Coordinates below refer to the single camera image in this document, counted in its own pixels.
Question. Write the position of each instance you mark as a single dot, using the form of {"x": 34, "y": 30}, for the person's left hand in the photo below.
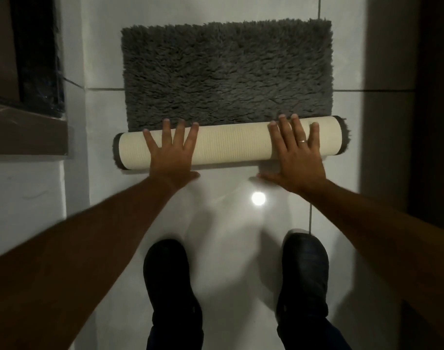
{"x": 172, "y": 160}

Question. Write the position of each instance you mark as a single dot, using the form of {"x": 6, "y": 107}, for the person's right hand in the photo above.
{"x": 299, "y": 167}

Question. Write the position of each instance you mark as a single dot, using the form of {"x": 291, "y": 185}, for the person's left middle finger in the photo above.
{"x": 178, "y": 132}

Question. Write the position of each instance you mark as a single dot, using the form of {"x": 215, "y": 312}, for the person's right little finger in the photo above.
{"x": 314, "y": 136}

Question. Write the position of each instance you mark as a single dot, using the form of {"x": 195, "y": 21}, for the person's left thumb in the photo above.
{"x": 191, "y": 177}

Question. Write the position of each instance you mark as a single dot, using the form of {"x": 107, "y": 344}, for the person's right middle finger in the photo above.
{"x": 286, "y": 129}

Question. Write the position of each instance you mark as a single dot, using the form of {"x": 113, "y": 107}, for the person's right thumb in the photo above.
{"x": 270, "y": 176}

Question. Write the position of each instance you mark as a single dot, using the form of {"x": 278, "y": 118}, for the person's left little finger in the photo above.
{"x": 150, "y": 140}

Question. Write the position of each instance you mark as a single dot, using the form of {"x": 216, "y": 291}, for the grey shaggy bath mat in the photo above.
{"x": 227, "y": 80}

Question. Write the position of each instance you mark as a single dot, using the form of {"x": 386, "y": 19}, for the person's right forearm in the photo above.
{"x": 389, "y": 244}

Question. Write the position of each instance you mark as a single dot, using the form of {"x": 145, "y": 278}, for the person's left forearm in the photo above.
{"x": 72, "y": 266}

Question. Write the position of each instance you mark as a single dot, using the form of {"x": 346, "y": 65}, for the person's black right shoe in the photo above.
{"x": 304, "y": 277}

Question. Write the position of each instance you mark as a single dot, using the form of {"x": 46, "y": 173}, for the person's black shoe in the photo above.
{"x": 169, "y": 284}
{"x": 304, "y": 277}

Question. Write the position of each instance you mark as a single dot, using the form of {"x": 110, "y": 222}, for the person's black left shoe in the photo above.
{"x": 169, "y": 284}

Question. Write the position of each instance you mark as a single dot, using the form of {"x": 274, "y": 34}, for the person's dark left trouser leg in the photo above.
{"x": 174, "y": 337}

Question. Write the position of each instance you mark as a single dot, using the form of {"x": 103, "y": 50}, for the person's dark trouser leg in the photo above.
{"x": 174, "y": 337}
{"x": 309, "y": 333}

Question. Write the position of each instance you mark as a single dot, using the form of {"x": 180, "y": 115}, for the person's dark right trouser leg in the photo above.
{"x": 309, "y": 333}

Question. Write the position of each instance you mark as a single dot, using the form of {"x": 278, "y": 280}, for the brown wooden door frame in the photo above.
{"x": 24, "y": 76}

